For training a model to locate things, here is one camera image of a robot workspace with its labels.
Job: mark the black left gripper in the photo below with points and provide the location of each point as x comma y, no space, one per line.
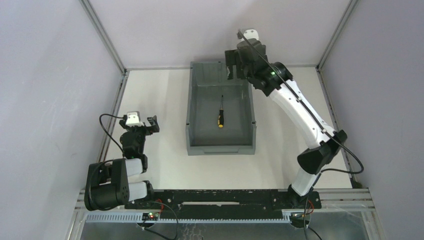
139,128

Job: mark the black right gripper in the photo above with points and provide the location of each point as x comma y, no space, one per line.
238,62

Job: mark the black yellow handled screwdriver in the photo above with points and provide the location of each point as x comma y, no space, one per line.
221,120

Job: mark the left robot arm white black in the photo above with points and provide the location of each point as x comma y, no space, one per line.
107,184

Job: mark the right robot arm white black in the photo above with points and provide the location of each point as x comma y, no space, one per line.
276,82

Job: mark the grey plastic storage bin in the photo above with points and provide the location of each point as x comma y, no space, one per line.
207,82

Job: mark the left controller board with leds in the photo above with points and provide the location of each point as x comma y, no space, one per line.
150,216

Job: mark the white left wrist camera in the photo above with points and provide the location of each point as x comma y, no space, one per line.
133,119

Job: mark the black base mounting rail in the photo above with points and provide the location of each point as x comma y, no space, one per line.
227,204

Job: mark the right aluminium frame post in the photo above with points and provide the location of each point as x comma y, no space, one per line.
337,32

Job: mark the aluminium frame post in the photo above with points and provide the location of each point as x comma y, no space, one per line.
103,35
337,32

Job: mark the left aluminium frame post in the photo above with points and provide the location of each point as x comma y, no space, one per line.
103,35

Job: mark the right controller board with wires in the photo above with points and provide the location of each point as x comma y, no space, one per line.
299,220

